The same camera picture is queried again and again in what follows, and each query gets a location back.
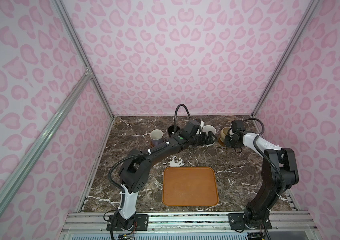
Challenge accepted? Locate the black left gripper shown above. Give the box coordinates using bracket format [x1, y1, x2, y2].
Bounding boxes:
[188, 130, 218, 147]

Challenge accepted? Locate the beige ceramic mug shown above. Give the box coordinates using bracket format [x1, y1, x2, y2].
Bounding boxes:
[218, 127, 230, 147]

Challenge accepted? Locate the white speckled ceramic mug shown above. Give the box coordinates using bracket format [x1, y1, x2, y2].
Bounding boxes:
[202, 125, 217, 146]

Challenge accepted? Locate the black ceramic mug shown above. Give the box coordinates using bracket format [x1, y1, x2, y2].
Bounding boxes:
[167, 125, 180, 138]

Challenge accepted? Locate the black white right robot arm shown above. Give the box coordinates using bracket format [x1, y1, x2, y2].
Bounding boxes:
[224, 118, 299, 232]

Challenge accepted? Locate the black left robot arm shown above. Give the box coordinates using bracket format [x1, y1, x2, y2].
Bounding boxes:
[108, 119, 217, 230]

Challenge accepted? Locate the orange wooden tray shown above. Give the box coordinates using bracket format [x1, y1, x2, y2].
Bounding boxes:
[163, 167, 219, 207]

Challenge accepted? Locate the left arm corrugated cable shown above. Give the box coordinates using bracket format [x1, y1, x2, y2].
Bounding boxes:
[107, 103, 192, 193]

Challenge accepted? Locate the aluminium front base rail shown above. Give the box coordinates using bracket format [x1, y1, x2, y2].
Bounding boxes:
[59, 211, 322, 240]

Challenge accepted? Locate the aluminium frame corner post right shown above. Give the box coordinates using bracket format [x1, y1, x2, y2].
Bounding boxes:
[251, 0, 322, 117]

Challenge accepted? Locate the aluminium frame corner post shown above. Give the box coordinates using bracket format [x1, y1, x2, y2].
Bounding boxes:
[251, 0, 322, 117]
[51, 0, 115, 120]

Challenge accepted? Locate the aluminium frame corner post left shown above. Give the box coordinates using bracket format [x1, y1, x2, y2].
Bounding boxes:
[51, 0, 115, 120]

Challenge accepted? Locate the aluminium diagonal frame bar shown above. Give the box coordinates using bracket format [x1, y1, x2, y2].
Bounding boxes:
[0, 73, 92, 218]

